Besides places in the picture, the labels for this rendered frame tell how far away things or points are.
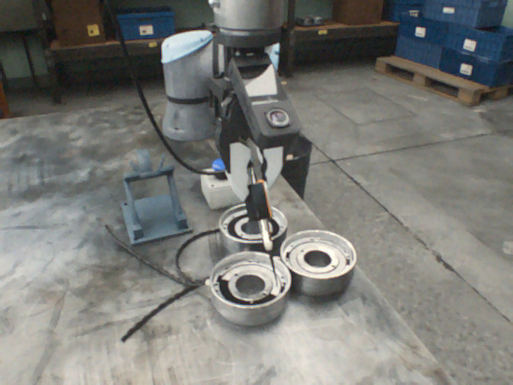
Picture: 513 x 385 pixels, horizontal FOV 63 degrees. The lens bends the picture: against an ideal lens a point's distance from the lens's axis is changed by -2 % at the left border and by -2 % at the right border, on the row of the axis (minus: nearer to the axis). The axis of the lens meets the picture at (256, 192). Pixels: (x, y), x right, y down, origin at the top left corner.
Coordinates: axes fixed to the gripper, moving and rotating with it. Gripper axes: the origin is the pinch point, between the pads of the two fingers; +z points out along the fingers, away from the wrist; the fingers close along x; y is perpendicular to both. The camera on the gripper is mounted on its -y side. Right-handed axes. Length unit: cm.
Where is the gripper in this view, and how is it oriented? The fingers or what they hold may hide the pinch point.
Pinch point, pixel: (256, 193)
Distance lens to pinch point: 55.3
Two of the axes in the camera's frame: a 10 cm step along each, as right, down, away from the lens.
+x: -9.2, 2.0, -3.3
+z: 0.0, 8.6, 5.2
